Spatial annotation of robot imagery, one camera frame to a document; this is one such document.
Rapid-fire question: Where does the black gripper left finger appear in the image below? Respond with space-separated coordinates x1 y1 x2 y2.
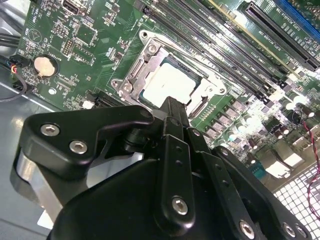
9 96 198 236

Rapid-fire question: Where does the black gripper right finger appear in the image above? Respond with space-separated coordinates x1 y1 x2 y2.
174 97 315 240

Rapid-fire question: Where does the metal socket cover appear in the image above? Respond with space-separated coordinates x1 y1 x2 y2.
128 46 227 120

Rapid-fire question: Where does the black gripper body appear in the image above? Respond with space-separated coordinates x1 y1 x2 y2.
48 156 251 240

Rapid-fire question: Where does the silver CPU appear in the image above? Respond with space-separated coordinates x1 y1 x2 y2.
139 56 210 110

